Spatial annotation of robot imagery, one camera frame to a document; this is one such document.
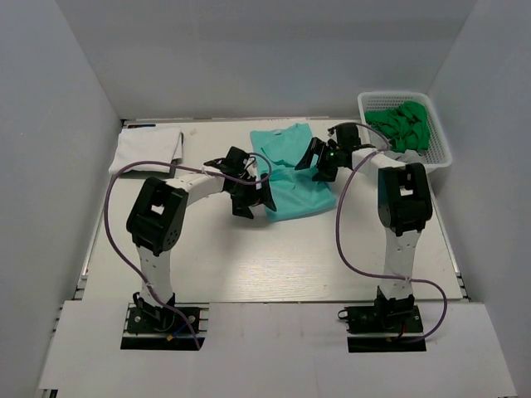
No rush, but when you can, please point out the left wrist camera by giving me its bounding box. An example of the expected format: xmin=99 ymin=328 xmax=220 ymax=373
xmin=203 ymin=146 xmax=256 ymax=178

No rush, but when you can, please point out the green t-shirt in basket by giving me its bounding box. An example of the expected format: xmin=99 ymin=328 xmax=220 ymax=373
xmin=364 ymin=101 xmax=431 ymax=153

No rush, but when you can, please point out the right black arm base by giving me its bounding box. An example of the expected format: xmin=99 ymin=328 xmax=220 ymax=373
xmin=338 ymin=290 xmax=423 ymax=334

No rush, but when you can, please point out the teal t-shirt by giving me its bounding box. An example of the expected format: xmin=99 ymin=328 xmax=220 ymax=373
xmin=250 ymin=124 xmax=336 ymax=222

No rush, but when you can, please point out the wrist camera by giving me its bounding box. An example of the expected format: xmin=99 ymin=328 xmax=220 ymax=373
xmin=203 ymin=146 xmax=256 ymax=178
xmin=328 ymin=122 xmax=373 ymax=154

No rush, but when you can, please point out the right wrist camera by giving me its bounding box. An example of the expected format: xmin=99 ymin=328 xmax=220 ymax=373
xmin=328 ymin=122 xmax=373 ymax=154

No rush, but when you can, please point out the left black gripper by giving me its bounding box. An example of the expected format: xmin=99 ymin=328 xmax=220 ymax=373
xmin=227 ymin=172 xmax=275 ymax=219

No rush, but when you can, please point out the folded white t-shirt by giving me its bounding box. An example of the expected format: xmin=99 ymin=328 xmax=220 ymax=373
xmin=109 ymin=126 xmax=183 ymax=175

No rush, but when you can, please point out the white t-shirt in basket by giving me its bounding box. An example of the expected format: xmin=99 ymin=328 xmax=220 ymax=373
xmin=387 ymin=149 xmax=425 ymax=164

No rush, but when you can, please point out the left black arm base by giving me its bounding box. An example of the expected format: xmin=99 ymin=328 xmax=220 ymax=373
xmin=124 ymin=292 xmax=208 ymax=335

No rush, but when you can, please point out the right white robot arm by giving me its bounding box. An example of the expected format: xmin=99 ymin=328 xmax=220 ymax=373
xmin=295 ymin=138 xmax=433 ymax=331

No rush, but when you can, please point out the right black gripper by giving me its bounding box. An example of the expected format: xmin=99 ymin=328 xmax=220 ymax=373
xmin=295 ymin=137 xmax=342 ymax=182

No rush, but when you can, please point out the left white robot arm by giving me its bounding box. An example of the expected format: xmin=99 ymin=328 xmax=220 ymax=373
xmin=126 ymin=172 xmax=276 ymax=331

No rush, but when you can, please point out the white plastic basket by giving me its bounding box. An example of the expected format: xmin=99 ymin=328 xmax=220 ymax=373
xmin=358 ymin=91 xmax=452 ymax=172

